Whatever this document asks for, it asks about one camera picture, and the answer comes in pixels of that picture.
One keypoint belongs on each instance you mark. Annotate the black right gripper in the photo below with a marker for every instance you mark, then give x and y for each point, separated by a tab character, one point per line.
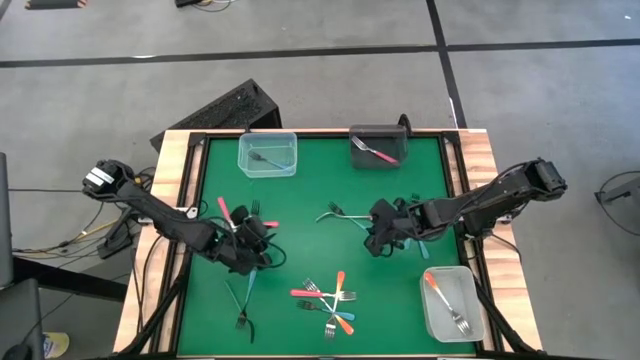
405	225

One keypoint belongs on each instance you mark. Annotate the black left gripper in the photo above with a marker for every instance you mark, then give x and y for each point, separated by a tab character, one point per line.
240	250

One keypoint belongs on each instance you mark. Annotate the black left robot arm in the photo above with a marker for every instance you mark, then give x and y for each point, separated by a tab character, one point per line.
160	214

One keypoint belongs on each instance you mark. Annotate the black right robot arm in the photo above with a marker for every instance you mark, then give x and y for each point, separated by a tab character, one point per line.
480	200

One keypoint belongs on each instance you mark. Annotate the green table mat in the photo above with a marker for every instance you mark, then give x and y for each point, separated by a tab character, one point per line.
310	195

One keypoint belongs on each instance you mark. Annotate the clear plastic container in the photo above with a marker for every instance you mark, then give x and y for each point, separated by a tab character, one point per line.
267	145

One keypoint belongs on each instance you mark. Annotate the dark smoked plastic container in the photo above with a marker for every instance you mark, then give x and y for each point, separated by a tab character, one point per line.
377	132

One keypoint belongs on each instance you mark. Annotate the black clamp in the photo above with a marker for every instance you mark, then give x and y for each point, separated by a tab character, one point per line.
406	118

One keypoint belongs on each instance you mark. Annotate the frosted white plastic container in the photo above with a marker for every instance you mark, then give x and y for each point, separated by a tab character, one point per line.
465	290

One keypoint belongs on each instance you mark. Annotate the black perforated crate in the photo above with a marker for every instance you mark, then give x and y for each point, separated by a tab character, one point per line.
235	107

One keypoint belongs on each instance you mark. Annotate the black stand base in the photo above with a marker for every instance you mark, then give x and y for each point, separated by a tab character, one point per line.
117	242

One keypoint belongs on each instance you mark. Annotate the black beam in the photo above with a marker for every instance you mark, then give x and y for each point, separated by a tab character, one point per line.
70	280

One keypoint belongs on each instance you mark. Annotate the yellow and blue object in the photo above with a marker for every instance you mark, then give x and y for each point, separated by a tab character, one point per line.
57	345

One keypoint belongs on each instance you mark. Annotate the grey stand leg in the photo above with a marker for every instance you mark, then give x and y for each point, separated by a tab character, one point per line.
620	192

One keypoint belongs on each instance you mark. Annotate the grey panel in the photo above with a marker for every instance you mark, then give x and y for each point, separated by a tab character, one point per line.
5	220

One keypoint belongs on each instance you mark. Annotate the black bar with orange tip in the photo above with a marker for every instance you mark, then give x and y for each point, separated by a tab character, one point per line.
50	4

